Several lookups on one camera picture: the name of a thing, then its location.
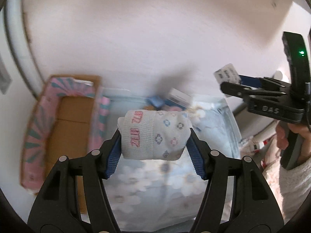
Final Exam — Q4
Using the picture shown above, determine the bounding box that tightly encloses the small dark blue box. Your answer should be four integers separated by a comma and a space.
146, 95, 165, 110

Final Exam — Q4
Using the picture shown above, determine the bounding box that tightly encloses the white floral sock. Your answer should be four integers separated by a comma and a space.
118, 110, 192, 161

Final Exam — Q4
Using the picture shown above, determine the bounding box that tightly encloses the small floral tissue pack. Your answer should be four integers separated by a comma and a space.
213, 63, 241, 84

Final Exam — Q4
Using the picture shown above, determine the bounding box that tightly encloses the pink fluffy headband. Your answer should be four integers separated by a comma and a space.
164, 106, 182, 111

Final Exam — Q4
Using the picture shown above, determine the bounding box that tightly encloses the person's right hand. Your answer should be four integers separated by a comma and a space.
276, 124, 310, 165

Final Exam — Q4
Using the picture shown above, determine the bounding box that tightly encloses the white fuzzy right sleeve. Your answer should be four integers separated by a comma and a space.
263, 159, 310, 223

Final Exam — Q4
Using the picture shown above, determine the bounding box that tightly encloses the white blue carton box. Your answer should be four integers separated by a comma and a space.
167, 88, 192, 108

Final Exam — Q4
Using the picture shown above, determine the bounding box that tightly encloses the pink teal cardboard box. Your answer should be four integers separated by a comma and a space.
19, 74, 111, 215

